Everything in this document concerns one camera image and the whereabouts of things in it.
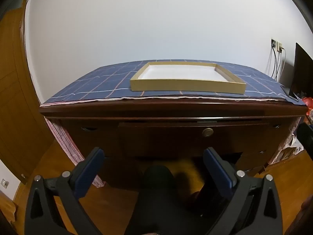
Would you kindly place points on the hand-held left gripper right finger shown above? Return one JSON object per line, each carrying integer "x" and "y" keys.
{"x": 218, "y": 173}

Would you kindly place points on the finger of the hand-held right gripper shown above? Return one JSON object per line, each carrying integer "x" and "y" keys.
{"x": 307, "y": 138}

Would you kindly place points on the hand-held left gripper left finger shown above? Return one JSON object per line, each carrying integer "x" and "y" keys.
{"x": 89, "y": 171}

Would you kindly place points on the dark wooden drawer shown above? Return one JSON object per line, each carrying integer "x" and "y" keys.
{"x": 166, "y": 142}

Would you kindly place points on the shallow cardboard tray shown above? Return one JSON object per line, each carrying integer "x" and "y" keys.
{"x": 185, "y": 86}

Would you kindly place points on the small wooden side drawer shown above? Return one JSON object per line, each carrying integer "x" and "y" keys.
{"x": 250, "y": 160}

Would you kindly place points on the round brass drawer lock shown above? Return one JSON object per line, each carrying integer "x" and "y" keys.
{"x": 207, "y": 132}

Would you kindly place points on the red shiny object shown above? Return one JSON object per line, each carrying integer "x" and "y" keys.
{"x": 308, "y": 102}

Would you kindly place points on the black phone stand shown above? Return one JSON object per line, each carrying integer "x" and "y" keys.
{"x": 289, "y": 93}

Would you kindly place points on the person's black trouser leg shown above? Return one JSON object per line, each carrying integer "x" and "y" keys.
{"x": 156, "y": 191}

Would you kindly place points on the black monitor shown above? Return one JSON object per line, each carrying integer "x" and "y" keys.
{"x": 302, "y": 71}

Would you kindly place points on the blue plaid cloth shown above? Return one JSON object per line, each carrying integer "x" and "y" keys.
{"x": 97, "y": 83}

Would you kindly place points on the wooden door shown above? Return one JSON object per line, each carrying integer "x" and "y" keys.
{"x": 14, "y": 90}

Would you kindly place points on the white wall switch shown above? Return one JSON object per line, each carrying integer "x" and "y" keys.
{"x": 3, "y": 183}

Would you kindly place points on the wall socket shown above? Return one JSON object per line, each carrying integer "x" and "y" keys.
{"x": 273, "y": 42}

